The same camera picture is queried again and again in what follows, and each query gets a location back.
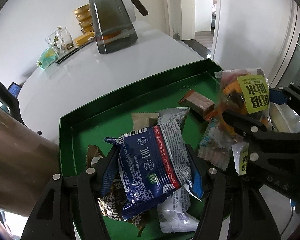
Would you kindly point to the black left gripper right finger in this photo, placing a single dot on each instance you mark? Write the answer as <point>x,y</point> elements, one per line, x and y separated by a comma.
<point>227,194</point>

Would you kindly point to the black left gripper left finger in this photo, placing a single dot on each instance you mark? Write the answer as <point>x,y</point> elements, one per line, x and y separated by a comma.
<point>66,200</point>

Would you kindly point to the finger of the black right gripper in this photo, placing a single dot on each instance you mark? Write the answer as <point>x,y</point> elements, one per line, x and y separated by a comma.
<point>273,157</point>
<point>287,95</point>

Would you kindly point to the brown chocolate snack bag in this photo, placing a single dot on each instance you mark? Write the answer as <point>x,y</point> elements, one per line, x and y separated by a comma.
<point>112,203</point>

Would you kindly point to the green label mixed snack bag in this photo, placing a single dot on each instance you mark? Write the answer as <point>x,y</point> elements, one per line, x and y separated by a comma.
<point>246,92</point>

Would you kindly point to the white silver snack bag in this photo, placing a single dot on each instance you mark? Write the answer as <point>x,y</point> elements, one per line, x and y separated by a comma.
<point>172,212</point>

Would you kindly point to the small clear candy packet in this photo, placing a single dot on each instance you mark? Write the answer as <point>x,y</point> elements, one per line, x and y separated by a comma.
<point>215,145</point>

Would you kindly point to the blue white snack packet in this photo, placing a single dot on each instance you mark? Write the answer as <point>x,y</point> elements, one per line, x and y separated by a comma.
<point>143,171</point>

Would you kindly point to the red brown wafer bar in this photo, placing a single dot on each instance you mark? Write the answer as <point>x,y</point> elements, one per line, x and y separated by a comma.
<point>200,104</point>

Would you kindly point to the pale green snack packet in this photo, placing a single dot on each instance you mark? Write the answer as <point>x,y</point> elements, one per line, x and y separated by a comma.
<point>143,120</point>

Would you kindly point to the rose gold trash bin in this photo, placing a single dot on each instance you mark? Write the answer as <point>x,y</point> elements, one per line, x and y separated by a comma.
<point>27,160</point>

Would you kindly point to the green tray box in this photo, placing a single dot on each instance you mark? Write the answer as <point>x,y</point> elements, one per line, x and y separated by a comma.
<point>110,116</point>

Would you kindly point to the black tray under jar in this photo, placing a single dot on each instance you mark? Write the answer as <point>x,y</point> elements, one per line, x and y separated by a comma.
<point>72,52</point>

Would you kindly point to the mint green tissue pack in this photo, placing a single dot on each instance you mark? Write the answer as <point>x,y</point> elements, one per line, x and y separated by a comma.
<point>47,58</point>

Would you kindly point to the clear glass jar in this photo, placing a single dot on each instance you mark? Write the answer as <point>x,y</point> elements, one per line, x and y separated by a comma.
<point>60,41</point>

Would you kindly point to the yellow box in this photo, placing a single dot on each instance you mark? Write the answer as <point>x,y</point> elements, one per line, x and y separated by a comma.
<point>83,39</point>

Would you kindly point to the dark glass pitcher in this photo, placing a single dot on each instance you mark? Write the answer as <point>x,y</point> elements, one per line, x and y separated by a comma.
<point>112,25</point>

